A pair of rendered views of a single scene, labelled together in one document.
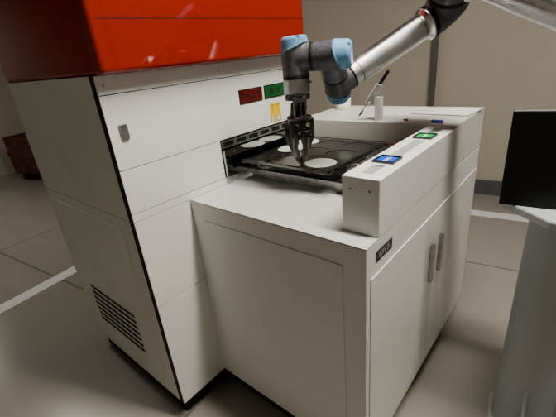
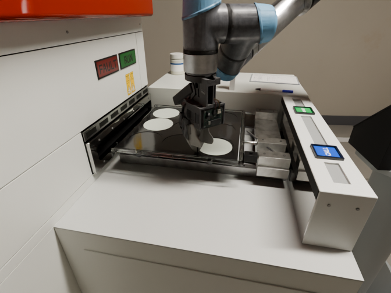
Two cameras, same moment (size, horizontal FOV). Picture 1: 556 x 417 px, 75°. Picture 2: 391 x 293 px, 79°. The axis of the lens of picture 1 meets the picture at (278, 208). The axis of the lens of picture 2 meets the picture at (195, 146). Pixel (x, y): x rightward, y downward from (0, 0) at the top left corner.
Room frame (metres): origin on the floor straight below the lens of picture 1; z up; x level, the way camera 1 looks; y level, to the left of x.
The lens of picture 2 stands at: (0.62, 0.20, 1.23)
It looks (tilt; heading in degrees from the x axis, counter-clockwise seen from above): 30 degrees down; 329
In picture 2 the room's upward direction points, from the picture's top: straight up
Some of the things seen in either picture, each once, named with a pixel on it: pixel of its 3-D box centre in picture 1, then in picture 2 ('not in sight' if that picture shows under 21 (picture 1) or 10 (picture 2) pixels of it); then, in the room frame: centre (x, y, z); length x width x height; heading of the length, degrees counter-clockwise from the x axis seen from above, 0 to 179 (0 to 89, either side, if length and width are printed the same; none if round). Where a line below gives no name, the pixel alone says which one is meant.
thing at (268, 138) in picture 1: (266, 148); (127, 125); (1.38, 0.02, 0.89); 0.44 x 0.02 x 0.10; 138
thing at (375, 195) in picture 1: (407, 171); (306, 150); (0.95, -0.37, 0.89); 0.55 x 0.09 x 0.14; 138
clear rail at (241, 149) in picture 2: (360, 156); (242, 132); (1.13, -0.28, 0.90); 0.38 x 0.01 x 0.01; 138
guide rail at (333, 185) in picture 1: (309, 180); (198, 164); (1.12, -0.11, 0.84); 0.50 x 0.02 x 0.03; 48
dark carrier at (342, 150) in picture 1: (313, 151); (187, 127); (1.25, -0.15, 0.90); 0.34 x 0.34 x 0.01; 48
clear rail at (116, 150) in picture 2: (282, 166); (173, 156); (1.11, -0.03, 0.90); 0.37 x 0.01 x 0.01; 48
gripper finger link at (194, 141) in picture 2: (296, 151); (195, 140); (1.07, -0.07, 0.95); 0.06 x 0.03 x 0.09; 2
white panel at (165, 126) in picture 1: (226, 124); (84, 108); (1.26, 0.15, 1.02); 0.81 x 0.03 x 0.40; 138
